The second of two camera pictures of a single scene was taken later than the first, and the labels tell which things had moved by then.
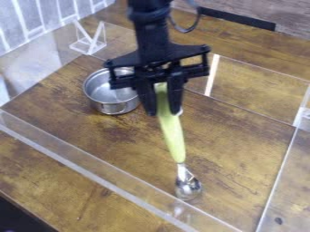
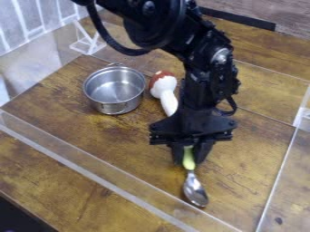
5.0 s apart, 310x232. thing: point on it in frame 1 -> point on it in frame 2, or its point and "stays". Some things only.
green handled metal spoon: (188, 187) -> (194, 190)
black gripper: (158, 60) -> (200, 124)
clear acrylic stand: (89, 43) stays
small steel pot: (110, 101) stays
